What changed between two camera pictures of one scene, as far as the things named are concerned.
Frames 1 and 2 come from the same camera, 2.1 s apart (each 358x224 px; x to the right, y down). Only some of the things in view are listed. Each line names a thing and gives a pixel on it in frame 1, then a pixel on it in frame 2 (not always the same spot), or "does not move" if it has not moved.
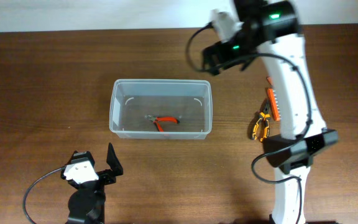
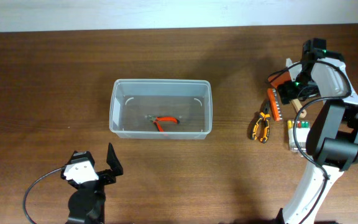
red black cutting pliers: [156, 119] does not move
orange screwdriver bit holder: [274, 104] does not move
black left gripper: [110, 177] does not move
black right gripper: [218, 49] → [286, 93]
